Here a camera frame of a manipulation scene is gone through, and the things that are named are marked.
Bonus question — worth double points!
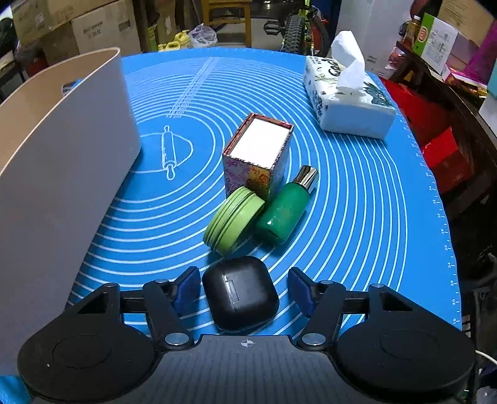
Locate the blue silicone baking mat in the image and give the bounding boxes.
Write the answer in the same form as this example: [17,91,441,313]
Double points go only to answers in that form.
[0,48,463,404]

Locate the tall brown cardboard box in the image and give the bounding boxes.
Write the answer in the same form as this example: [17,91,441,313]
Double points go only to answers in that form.
[437,0,497,44]

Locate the small floral paper box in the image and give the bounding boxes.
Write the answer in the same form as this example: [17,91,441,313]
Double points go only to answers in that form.
[222,112,294,203]

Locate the black earbuds case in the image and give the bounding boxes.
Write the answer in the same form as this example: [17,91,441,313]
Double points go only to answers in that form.
[201,255,280,333]

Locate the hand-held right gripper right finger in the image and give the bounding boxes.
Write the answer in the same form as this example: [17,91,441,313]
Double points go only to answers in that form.
[287,267,417,349]

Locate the green round tin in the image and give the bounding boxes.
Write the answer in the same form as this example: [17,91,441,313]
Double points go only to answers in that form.
[204,186,267,256]

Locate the floral tissue box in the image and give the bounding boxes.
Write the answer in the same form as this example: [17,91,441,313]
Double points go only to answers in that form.
[303,30,397,140]

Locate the bicycle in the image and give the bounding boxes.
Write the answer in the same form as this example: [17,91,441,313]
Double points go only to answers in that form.
[264,0,331,57]

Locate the taped brown cardboard box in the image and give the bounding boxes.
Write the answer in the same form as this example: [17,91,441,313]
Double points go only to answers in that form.
[11,0,82,46]

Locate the beige plastic storage bin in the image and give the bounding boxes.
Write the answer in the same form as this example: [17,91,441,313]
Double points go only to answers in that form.
[0,47,141,379]

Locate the green bottle with silver cap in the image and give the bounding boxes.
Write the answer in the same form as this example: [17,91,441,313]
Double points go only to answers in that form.
[255,165,320,245]

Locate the orange drink bottle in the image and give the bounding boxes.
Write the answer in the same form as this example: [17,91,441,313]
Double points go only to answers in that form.
[404,15,422,48]

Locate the dark wooden side table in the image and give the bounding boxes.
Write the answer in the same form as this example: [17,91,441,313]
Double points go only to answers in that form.
[395,39,497,278]

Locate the wooden chair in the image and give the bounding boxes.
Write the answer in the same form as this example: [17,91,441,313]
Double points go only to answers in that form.
[202,0,252,49]

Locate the yellow plastic jugs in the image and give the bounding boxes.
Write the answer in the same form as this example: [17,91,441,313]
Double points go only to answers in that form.
[157,31,191,52]

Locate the white chest freezer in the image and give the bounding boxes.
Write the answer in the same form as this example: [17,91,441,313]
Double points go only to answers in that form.
[337,0,416,78]

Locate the pink gift box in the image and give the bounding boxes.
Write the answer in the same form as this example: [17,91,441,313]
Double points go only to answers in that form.
[446,19,497,94]

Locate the red gift box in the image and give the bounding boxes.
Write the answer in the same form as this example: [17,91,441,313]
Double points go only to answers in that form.
[382,77,452,147]
[421,125,473,195]

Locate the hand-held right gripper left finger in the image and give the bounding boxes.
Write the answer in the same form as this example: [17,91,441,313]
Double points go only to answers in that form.
[64,266,201,348]

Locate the large pale cardboard box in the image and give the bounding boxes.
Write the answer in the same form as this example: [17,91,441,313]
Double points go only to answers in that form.
[41,0,141,65]

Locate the clear plastic bag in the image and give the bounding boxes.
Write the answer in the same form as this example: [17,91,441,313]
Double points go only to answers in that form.
[188,23,218,49]

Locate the green and white carton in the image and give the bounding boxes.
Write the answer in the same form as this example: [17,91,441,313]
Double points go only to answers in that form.
[412,12,461,76]

